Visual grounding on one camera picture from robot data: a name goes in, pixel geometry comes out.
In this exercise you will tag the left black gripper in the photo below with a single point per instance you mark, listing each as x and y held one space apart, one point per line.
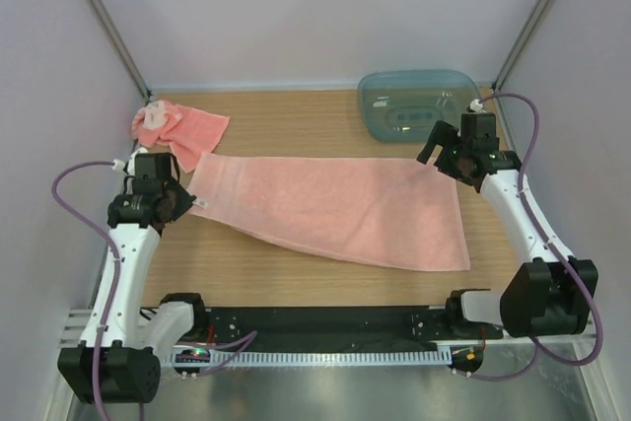
185 201

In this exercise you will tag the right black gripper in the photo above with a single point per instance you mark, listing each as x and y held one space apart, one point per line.
445 135

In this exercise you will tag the light pink towel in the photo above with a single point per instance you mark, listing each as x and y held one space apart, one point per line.
388 212

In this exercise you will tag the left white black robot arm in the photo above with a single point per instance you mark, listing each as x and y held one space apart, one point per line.
119 356

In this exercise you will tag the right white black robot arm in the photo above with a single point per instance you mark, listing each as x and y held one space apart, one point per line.
548 294

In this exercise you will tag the coral pink printed towel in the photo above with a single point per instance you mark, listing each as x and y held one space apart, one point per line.
188 132

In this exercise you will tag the blue translucent plastic tub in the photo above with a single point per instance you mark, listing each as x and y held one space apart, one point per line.
403 106

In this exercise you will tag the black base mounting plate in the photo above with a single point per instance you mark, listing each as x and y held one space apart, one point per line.
337 330

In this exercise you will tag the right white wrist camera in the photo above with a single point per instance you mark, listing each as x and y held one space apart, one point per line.
475 106

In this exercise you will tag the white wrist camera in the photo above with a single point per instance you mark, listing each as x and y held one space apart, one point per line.
475 106
124 167

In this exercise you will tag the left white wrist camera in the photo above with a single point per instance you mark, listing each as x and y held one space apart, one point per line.
124 167

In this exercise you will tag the aluminium front rail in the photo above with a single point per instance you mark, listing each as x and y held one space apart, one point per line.
549 327

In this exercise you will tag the white slotted cable duct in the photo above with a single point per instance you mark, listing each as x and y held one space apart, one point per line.
198 359

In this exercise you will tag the right aluminium frame post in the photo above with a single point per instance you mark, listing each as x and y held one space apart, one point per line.
534 20

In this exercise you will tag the aluminium frame post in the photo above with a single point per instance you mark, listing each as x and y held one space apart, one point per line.
534 20
120 48

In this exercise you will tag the left aluminium frame post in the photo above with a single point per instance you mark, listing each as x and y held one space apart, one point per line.
120 48

